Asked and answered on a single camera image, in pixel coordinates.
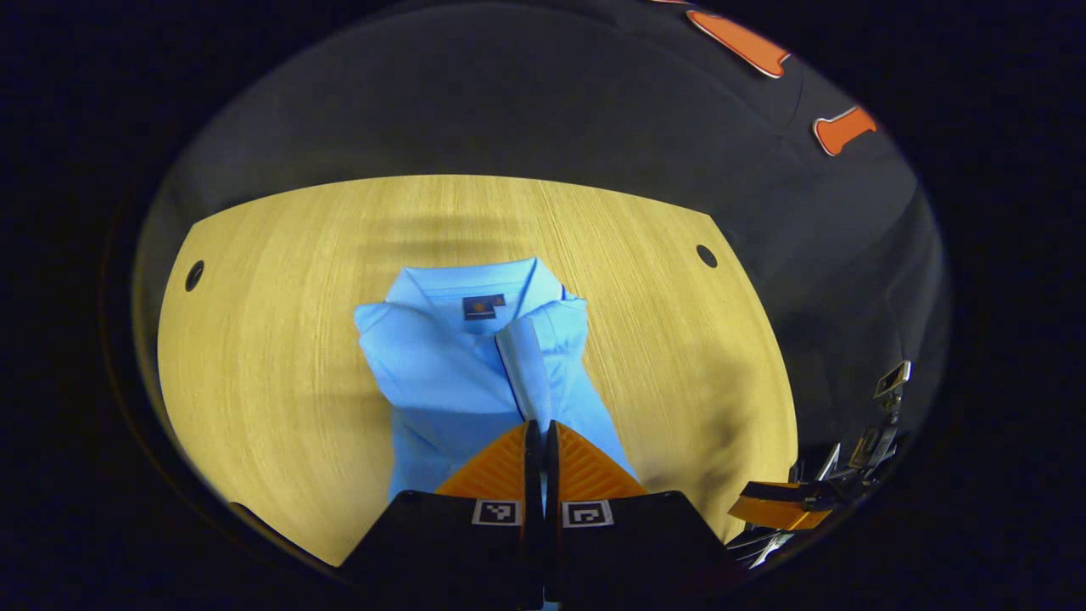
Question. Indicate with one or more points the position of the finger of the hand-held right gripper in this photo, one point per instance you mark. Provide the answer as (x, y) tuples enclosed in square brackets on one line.
[(768, 512)]

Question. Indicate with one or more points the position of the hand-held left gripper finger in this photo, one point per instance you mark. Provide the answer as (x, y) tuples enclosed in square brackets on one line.
[(532, 484), (551, 484)]

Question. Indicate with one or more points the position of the light blue T-shirt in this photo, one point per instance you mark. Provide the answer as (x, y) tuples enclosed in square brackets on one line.
[(450, 373)]

